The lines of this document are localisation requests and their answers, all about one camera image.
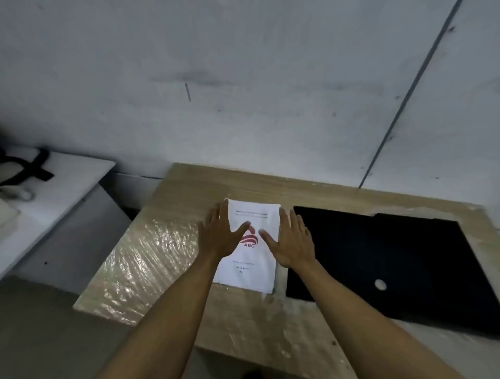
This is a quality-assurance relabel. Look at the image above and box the person's right hand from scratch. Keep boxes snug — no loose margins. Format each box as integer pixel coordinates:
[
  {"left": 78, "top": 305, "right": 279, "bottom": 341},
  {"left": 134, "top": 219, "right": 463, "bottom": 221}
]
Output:
[{"left": 259, "top": 208, "right": 316, "bottom": 270}]

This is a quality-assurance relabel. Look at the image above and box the person's left hand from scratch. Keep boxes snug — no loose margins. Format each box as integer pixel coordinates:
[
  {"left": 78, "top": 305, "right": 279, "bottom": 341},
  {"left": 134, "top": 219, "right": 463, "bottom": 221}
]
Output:
[{"left": 197, "top": 200, "right": 251, "bottom": 259}]

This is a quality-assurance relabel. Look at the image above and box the person's left forearm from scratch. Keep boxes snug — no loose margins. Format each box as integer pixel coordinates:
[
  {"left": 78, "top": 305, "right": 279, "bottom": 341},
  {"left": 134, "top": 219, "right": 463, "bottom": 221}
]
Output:
[{"left": 96, "top": 250, "right": 232, "bottom": 379}]

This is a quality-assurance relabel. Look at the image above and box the person's right forearm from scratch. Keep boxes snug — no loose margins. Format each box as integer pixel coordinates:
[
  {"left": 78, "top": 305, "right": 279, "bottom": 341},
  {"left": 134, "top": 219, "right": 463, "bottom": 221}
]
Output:
[{"left": 287, "top": 258, "right": 465, "bottom": 379}]

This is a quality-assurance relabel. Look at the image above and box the white printed paper document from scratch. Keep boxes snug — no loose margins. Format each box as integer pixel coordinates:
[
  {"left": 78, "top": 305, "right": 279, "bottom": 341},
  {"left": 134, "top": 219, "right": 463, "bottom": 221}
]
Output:
[{"left": 212, "top": 198, "right": 283, "bottom": 294}]

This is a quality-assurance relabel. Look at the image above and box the clear plastic wrap sheet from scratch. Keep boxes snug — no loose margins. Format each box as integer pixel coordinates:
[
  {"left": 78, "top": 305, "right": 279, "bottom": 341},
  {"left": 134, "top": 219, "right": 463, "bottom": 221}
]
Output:
[{"left": 73, "top": 217, "right": 219, "bottom": 326}]

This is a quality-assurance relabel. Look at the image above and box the white side table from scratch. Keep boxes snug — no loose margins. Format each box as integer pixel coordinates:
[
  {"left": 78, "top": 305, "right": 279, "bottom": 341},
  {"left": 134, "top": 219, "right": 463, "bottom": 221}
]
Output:
[{"left": 0, "top": 146, "right": 132, "bottom": 296}]

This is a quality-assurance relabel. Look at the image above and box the small white object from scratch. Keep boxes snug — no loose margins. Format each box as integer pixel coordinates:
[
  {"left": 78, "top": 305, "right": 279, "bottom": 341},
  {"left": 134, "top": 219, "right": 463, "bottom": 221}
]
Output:
[{"left": 0, "top": 186, "right": 35, "bottom": 202}]

